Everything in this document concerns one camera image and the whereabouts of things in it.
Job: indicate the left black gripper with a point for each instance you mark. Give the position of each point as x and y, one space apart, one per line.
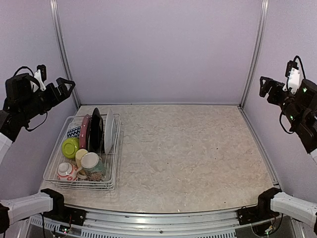
55 96

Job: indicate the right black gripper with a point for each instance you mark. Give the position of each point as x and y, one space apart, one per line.
272 97

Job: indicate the pink polka dot plate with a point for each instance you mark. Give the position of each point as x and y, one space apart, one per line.
85 132

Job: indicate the red teal floral plate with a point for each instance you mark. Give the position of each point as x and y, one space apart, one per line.
110 130

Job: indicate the black striped rim plate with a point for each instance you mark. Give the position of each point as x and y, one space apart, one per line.
96 132

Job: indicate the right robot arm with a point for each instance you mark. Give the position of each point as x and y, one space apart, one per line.
297 99

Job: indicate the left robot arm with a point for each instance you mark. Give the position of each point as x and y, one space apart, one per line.
27 97

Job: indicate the blue white patterned bowl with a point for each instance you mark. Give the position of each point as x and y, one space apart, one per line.
74 132

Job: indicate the green bowl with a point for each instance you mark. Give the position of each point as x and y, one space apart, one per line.
69 147

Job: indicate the pale yellow mug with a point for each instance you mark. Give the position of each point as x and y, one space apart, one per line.
78 156

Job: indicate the teal patterned mug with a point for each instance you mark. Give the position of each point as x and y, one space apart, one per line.
93 167

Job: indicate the red white floral teacup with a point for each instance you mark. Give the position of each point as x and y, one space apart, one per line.
68 172

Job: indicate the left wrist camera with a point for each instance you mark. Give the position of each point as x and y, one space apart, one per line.
41 75

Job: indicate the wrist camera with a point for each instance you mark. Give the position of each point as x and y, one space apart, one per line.
293 77
41 75

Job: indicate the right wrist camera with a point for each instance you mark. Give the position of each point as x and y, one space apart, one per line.
293 77

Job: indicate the white wire dish rack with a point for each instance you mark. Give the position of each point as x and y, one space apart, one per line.
109 159

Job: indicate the right aluminium corner post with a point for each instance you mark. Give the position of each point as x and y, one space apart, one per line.
256 52

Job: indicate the aluminium corner post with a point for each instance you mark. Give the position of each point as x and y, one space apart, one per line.
256 52
59 38

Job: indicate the left aluminium corner post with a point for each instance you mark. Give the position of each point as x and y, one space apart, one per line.
59 38

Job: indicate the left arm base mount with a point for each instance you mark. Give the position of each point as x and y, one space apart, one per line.
62 213

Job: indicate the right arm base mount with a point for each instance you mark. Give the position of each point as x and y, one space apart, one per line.
260 212

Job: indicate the aluminium front rail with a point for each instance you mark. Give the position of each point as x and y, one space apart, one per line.
110 224

